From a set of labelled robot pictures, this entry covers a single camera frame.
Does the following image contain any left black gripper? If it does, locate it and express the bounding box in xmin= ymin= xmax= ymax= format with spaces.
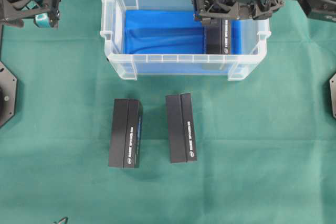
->
xmin=1 ymin=0 xmax=62 ymax=28

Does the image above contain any black box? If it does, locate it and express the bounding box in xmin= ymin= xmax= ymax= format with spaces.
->
xmin=108 ymin=99 xmax=143 ymax=168
xmin=204 ymin=19 xmax=232 ymax=55
xmin=165 ymin=93 xmax=197 ymax=163

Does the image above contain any clear plastic storage case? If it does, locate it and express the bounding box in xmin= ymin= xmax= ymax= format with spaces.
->
xmin=100 ymin=0 xmax=271 ymax=81

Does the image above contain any blue foam liner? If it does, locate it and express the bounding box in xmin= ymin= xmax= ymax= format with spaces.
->
xmin=124 ymin=10 xmax=242 ymax=74

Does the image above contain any green table cloth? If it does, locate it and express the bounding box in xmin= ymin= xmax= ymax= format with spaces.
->
xmin=1 ymin=0 xmax=335 ymax=223

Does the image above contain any small black metal clip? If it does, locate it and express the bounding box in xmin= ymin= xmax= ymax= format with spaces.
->
xmin=52 ymin=216 xmax=68 ymax=224

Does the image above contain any black aluminium frame rail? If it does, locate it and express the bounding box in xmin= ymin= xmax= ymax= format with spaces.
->
xmin=0 ymin=25 xmax=4 ymax=56

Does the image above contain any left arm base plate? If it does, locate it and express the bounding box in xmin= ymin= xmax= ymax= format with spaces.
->
xmin=0 ymin=62 xmax=17 ymax=127

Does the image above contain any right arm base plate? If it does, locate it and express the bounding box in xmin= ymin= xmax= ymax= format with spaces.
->
xmin=329 ymin=73 xmax=336 ymax=119

